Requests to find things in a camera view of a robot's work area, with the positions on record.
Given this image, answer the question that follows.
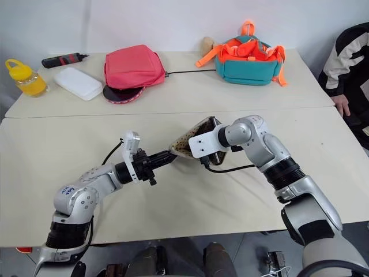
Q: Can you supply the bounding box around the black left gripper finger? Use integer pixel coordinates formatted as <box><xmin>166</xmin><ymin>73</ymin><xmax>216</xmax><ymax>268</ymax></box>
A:
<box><xmin>148</xmin><ymin>150</ymin><xmax>175</xmax><ymax>162</ymax></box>
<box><xmin>152</xmin><ymin>154</ymin><xmax>178</xmax><ymax>171</ymax></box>

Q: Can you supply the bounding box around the bystander bare hand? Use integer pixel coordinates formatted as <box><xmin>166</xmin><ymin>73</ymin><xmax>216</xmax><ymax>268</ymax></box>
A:
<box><xmin>333</xmin><ymin>94</ymin><xmax>351</xmax><ymax>117</ymax></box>

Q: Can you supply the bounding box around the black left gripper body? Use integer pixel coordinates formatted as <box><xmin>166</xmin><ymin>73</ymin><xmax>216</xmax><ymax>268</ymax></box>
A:
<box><xmin>132</xmin><ymin>148</ymin><xmax>159</xmax><ymax>187</ymax></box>

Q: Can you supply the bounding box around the white rectangular box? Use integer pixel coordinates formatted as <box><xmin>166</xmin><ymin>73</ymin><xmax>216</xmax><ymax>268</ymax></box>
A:
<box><xmin>54</xmin><ymin>67</ymin><xmax>104</xmax><ymax>102</ymax></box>

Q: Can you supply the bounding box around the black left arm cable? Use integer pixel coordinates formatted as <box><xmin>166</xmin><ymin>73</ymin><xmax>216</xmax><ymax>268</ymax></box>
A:
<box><xmin>101</xmin><ymin>138</ymin><xmax>125</xmax><ymax>167</ymax></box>

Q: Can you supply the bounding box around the black round disc red rim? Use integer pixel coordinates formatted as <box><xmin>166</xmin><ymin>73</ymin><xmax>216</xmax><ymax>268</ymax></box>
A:
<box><xmin>102</xmin><ymin>84</ymin><xmax>145</xmax><ymax>104</ymax></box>

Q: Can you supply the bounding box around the person in black white jacket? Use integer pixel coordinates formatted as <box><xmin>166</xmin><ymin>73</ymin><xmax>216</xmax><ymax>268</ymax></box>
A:
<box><xmin>318</xmin><ymin>22</ymin><xmax>369</xmax><ymax>158</ymax></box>

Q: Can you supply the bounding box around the pink backpack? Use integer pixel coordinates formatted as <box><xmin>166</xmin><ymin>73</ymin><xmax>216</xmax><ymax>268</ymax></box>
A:
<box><xmin>103</xmin><ymin>44</ymin><xmax>167</xmax><ymax>89</ymax></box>

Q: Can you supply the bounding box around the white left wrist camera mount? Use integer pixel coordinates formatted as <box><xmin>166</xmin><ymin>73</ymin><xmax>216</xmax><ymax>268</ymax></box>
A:
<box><xmin>120</xmin><ymin>131</ymin><xmax>142</xmax><ymax>184</ymax></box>

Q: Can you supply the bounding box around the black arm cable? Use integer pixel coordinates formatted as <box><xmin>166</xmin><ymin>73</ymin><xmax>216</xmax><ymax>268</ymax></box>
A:
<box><xmin>205</xmin><ymin>163</ymin><xmax>257</xmax><ymax>174</ymax></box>
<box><xmin>101</xmin><ymin>138</ymin><xmax>125</xmax><ymax>167</ymax></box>

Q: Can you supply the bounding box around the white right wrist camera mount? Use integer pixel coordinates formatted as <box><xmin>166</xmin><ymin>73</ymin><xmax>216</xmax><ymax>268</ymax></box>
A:
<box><xmin>188</xmin><ymin>124</ymin><xmax>224</xmax><ymax>159</ymax></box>

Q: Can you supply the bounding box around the brown speckled pouch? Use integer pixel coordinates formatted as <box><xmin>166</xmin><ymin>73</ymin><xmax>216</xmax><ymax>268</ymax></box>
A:
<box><xmin>168</xmin><ymin>116</ymin><xmax>229</xmax><ymax>167</ymax></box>

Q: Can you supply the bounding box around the beige plush toy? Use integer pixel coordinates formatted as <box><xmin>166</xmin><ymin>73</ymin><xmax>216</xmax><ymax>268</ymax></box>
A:
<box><xmin>200</xmin><ymin>36</ymin><xmax>223</xmax><ymax>57</ymax></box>

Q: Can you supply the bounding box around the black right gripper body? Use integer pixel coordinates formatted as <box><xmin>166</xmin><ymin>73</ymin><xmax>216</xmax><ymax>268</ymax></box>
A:
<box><xmin>201</xmin><ymin>155</ymin><xmax>216</xmax><ymax>171</ymax></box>

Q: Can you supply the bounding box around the teal and orange backpack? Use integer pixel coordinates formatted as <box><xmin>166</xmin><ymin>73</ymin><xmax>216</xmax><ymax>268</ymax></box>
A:
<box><xmin>195</xmin><ymin>19</ymin><xmax>289</xmax><ymax>88</ymax></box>

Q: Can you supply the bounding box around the yellow-lidded bottle of orange liquid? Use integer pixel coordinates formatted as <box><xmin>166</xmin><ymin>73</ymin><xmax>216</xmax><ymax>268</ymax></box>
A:
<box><xmin>5</xmin><ymin>58</ymin><xmax>50</xmax><ymax>98</ymax></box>

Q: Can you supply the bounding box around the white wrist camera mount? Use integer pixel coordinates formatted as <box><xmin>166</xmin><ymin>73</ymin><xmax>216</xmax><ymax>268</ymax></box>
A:
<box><xmin>120</xmin><ymin>131</ymin><xmax>142</xmax><ymax>184</ymax></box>
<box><xmin>188</xmin><ymin>124</ymin><xmax>224</xmax><ymax>159</ymax></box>

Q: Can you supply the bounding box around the black ribbed block under table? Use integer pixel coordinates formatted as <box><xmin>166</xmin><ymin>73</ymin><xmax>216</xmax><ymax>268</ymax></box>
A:
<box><xmin>266</xmin><ymin>250</ymin><xmax>289</xmax><ymax>277</ymax></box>

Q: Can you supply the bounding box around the dark rounded shape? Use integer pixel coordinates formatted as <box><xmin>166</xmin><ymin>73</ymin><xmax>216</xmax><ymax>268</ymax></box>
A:
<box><xmin>202</xmin><ymin>241</ymin><xmax>239</xmax><ymax>277</ymax></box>

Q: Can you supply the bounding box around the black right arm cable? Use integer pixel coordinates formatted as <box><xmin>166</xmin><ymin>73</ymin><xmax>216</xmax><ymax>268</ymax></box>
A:
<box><xmin>205</xmin><ymin>163</ymin><xmax>257</xmax><ymax>174</ymax></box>

